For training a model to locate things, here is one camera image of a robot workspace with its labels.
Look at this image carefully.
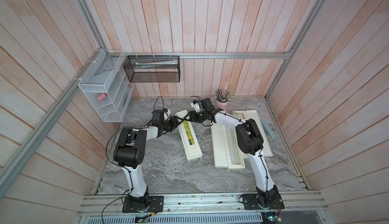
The pink eraser block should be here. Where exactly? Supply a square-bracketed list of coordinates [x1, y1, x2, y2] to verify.
[97, 93, 107, 101]

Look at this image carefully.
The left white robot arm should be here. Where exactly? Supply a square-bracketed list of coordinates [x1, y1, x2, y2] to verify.
[113, 108, 188, 212]

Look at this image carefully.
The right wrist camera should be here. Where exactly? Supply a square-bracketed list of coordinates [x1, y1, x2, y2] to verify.
[190, 100, 202, 113]

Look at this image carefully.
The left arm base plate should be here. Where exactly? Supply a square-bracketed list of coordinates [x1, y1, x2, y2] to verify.
[122, 195, 164, 214]

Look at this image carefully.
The white wire shelf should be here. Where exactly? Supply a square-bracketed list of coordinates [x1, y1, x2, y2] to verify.
[78, 49, 134, 123]

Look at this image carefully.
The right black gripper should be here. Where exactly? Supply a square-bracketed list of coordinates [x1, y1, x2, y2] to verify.
[182, 111, 208, 123]

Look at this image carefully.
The pink pencil cup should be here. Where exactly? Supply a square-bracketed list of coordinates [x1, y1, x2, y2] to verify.
[215, 100, 229, 110]

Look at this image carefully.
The aluminium front rail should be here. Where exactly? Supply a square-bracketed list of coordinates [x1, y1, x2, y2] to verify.
[77, 191, 328, 216]

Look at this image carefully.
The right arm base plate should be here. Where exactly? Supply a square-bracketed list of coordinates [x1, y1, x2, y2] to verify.
[241, 193, 285, 210]

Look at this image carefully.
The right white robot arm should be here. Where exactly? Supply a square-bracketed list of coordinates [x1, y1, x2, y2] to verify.
[184, 98, 285, 209]

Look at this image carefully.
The black wire basket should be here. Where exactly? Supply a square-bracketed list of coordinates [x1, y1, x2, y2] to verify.
[123, 55, 181, 83]

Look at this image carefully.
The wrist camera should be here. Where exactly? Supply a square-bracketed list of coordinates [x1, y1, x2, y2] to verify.
[190, 100, 202, 113]
[162, 108, 171, 121]

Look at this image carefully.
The bundle of pencils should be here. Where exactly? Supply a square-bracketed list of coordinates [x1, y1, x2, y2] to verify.
[213, 87, 233, 103]

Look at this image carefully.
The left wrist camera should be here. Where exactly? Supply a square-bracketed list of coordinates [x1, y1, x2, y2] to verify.
[162, 108, 171, 121]

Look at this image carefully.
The cream dispenser lid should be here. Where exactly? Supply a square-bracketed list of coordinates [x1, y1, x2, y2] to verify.
[246, 110, 273, 157]
[211, 124, 228, 168]

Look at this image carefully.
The blue stapler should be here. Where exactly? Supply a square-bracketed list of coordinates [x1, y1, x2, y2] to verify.
[260, 119, 277, 141]

